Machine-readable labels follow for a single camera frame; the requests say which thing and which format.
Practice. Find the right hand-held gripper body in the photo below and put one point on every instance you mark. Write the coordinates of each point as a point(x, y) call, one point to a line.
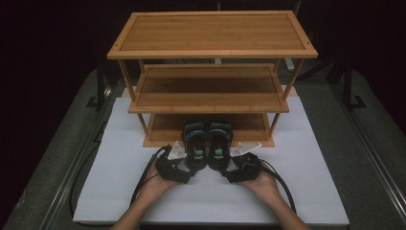
point(247, 169)

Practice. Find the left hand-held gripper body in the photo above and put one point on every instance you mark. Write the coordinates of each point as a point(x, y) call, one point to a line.
point(170, 171)

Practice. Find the person's right hand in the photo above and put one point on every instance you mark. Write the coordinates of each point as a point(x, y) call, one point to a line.
point(265, 188)

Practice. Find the aluminium floor rail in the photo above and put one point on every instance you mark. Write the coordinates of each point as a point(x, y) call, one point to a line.
point(68, 179)
point(373, 150)

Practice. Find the person's left hand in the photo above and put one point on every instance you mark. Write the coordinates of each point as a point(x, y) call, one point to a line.
point(156, 188)

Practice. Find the three-tier wooden shoe rack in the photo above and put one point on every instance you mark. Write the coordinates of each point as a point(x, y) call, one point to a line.
point(210, 35)

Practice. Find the black metal stand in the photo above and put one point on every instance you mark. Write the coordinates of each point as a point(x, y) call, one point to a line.
point(348, 86)
point(100, 86)

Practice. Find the white bar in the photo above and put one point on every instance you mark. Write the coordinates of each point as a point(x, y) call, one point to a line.
point(289, 64)

